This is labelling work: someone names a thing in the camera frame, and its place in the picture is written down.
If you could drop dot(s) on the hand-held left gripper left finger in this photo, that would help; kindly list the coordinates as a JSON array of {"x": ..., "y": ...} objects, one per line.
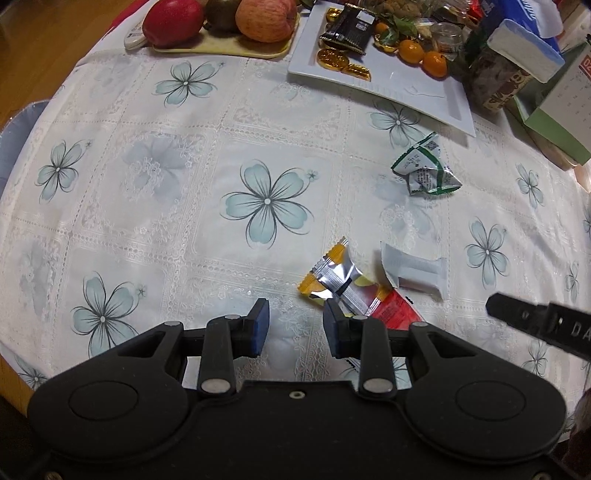
[{"x": 261, "y": 327}]

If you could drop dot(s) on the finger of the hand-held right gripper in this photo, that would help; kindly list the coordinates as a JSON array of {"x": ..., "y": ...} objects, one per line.
[{"x": 517, "y": 314}]

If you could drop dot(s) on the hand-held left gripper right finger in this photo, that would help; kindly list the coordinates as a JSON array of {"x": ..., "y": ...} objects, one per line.
[{"x": 333, "y": 330}]

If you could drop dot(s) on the silver yellow snack packet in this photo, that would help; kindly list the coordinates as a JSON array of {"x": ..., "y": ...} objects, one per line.
[{"x": 330, "y": 272}]

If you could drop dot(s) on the red white snack packet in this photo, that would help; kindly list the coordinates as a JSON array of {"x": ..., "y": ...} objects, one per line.
[{"x": 395, "y": 307}]

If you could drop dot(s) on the plain white snack packet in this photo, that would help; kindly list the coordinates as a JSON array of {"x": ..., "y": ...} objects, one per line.
[{"x": 415, "y": 272}]

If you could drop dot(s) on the white green snack packet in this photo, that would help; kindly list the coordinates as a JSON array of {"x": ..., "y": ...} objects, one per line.
[{"x": 422, "y": 168}]

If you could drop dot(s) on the clear jar of dark snacks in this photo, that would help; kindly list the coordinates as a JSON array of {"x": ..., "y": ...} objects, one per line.
[{"x": 496, "y": 78}]

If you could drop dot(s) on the white floral tablecloth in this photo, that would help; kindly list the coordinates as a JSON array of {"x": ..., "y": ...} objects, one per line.
[{"x": 138, "y": 207}]

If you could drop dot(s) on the green white desk calendar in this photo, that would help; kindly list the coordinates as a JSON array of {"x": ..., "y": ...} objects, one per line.
[{"x": 568, "y": 106}]

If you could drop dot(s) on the white rectangular plate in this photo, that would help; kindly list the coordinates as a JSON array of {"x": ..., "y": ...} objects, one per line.
[{"x": 406, "y": 83}]

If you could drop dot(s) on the tangerine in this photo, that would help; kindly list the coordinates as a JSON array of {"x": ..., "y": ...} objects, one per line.
[
  {"x": 382, "y": 27},
  {"x": 411, "y": 50},
  {"x": 435, "y": 63}
]

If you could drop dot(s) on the white blue tissue pack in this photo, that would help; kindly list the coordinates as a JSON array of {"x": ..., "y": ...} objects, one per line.
[{"x": 526, "y": 46}]

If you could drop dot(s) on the pale yellow tray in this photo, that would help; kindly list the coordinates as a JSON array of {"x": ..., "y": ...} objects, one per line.
[{"x": 221, "y": 46}]

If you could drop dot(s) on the small glass jar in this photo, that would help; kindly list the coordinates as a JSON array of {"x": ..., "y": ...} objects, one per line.
[{"x": 445, "y": 34}]

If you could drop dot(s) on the dark snack packet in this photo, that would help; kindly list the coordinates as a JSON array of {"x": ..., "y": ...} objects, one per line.
[{"x": 348, "y": 27}]

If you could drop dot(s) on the blue cardboard box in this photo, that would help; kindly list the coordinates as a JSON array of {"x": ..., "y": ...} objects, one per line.
[{"x": 512, "y": 9}]

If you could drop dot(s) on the pale red apple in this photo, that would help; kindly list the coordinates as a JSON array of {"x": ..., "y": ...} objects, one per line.
[{"x": 265, "y": 21}]

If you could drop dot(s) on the dark brown fruit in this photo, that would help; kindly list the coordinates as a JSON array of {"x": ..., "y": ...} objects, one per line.
[{"x": 221, "y": 16}]

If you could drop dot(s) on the dark red apple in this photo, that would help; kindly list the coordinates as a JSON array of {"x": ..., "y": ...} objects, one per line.
[{"x": 173, "y": 23}]

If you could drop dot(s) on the white remote control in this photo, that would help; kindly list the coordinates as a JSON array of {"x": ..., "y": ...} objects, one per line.
[{"x": 134, "y": 37}]

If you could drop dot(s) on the clear container of nuts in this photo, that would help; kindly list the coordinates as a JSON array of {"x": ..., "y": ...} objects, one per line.
[{"x": 397, "y": 5}]

